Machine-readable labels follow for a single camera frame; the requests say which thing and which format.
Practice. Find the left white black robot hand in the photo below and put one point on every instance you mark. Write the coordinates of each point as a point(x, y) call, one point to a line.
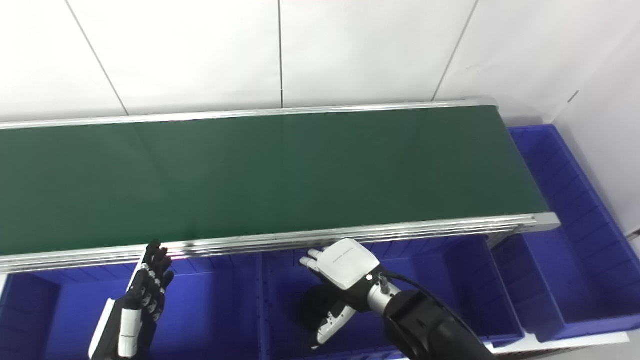
point(135, 320)

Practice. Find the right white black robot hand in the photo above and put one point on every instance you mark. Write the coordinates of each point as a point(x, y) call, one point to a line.
point(347, 265)

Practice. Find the black round plastic part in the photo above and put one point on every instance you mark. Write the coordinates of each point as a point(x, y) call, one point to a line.
point(317, 307)

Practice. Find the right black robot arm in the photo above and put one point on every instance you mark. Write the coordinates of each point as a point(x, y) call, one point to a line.
point(430, 330)

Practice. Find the blue plastic bin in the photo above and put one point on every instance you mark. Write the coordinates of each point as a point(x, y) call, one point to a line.
point(575, 250)
point(215, 310)
point(450, 285)

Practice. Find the green conveyor belt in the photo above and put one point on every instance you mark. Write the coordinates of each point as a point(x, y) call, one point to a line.
point(250, 244)
point(250, 175)

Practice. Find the aluminium conveyor leg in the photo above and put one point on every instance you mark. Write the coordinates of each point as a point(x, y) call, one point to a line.
point(500, 240)

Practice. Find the white flat board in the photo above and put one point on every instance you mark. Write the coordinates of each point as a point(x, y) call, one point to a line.
point(575, 341)

